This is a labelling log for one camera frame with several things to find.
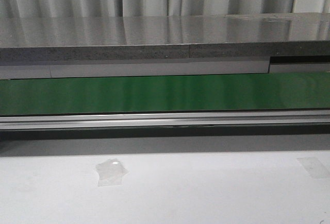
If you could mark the green conveyor belt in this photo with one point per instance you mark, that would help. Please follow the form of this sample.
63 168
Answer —
165 93

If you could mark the clear tape patch right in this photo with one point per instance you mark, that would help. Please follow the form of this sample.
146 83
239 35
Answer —
314 167

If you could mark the clear tape patch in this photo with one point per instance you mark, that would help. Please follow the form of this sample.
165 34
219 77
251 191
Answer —
314 167
110 173

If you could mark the clear tape patch left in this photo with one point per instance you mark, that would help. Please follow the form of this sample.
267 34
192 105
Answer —
110 173

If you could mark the grey rear conveyor guard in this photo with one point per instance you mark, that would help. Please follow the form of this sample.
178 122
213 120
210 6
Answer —
164 67

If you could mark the aluminium conveyor front rail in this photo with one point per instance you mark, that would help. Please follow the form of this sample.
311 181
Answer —
164 119

